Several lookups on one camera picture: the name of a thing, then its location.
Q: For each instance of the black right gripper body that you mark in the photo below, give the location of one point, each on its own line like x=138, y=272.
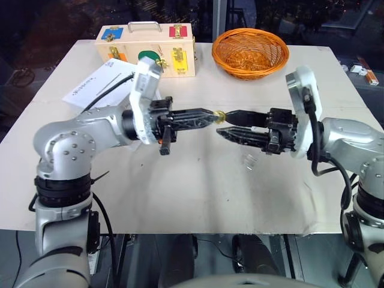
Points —
x=282, y=129

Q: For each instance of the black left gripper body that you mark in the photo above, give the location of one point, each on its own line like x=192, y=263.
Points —
x=163, y=121

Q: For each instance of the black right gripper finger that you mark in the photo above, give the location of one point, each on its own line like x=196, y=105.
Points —
x=249, y=118
x=246, y=135

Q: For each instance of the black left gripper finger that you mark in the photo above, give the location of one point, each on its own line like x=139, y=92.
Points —
x=195, y=123
x=195, y=113

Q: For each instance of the gold coin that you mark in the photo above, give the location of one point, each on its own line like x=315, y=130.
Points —
x=220, y=117

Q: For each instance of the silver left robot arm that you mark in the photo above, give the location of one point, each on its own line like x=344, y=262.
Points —
x=90, y=129

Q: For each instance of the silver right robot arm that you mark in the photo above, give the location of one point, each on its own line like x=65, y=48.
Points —
x=342, y=135

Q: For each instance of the wooden latch box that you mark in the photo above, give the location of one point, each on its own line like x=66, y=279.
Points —
x=132, y=42

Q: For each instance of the orange and white small box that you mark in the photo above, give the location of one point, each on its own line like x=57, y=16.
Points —
x=372, y=78

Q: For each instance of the small clear plastic piece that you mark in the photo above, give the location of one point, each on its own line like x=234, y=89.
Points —
x=250, y=161

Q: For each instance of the orange wicker basket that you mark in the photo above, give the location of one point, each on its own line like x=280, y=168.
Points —
x=250, y=54

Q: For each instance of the white paper sheet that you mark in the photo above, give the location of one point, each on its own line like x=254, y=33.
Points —
x=90, y=87

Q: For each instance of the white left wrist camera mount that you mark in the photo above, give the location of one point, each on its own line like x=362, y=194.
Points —
x=143, y=81

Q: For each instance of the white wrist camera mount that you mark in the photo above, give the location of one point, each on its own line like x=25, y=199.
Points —
x=312, y=81
x=143, y=81

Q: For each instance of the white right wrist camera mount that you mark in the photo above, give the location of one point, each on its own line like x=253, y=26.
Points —
x=312, y=81

